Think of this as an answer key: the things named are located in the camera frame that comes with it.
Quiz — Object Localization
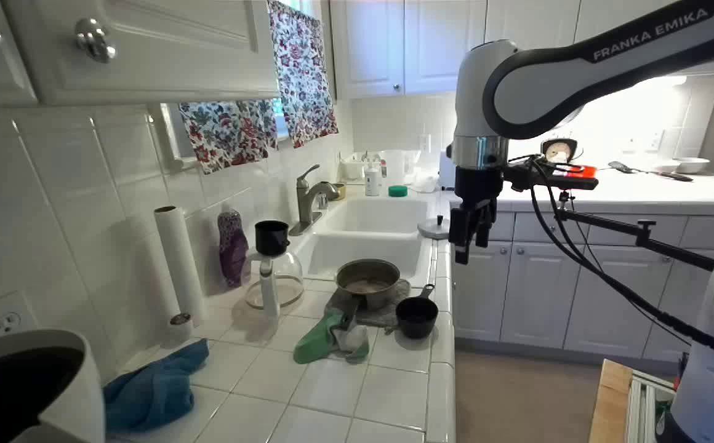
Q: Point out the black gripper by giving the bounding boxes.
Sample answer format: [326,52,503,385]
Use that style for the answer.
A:
[449,164,508,267]

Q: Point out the brushed metal tap faucet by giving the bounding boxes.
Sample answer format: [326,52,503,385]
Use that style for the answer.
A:
[294,162,340,237]

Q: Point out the metal cooking pot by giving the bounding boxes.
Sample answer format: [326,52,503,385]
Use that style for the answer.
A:
[332,255,404,327]

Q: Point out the white toaster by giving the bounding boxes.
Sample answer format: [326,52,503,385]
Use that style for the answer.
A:
[436,150,459,192]

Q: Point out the white lower cabinets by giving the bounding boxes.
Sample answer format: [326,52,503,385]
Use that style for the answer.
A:
[452,210,714,366]

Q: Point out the white cabinets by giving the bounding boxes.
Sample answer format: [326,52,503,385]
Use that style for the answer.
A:
[327,0,681,103]
[452,210,714,366]

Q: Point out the small black measuring cup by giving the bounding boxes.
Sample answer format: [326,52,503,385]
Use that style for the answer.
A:
[394,280,440,343]

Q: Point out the white double sink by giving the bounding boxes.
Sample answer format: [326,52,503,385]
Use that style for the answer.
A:
[288,194,436,287]

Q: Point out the white soap bottle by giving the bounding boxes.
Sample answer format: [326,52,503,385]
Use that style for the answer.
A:
[363,158,385,199]

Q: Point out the black and white kettle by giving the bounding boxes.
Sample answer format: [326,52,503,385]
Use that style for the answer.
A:
[540,136,582,167]

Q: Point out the white jar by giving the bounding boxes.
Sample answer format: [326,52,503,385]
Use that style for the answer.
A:
[338,150,368,185]

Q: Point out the green cloth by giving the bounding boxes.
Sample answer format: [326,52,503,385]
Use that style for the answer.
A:
[290,306,373,366]

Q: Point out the glass carafe with black top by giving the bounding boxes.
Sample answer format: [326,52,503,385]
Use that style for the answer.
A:
[242,220,308,322]

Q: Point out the white upper cabinets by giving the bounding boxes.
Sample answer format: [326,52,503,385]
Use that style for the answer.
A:
[327,0,681,103]

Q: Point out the white bowl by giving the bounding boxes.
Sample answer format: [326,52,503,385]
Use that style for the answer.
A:
[674,155,714,178]

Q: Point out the purple bottle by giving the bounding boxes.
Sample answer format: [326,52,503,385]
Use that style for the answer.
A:
[215,204,252,291]

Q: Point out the floral side curtain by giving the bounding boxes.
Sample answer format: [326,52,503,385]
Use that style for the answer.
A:
[267,0,343,150]

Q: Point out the white paper towel roll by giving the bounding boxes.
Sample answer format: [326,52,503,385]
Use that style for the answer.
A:
[154,204,210,332]

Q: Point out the blue cloth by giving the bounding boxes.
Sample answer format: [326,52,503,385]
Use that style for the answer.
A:
[101,338,212,436]

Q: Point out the white cabinet door, wide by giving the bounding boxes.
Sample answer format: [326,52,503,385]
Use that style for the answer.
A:
[0,0,283,107]

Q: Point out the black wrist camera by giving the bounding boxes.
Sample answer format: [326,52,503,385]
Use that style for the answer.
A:
[500,158,555,192]

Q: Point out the black camera on stand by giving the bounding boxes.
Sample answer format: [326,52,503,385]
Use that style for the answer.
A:
[550,162,601,192]

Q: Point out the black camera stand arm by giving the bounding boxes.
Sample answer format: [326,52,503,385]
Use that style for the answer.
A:
[551,190,714,274]

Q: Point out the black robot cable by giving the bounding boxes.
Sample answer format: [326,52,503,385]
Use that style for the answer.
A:
[528,162,714,364]

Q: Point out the aluminium mounting frame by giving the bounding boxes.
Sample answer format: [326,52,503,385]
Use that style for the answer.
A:
[626,366,678,443]

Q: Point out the white wall outlet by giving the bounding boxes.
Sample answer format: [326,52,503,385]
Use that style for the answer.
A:
[0,291,39,345]

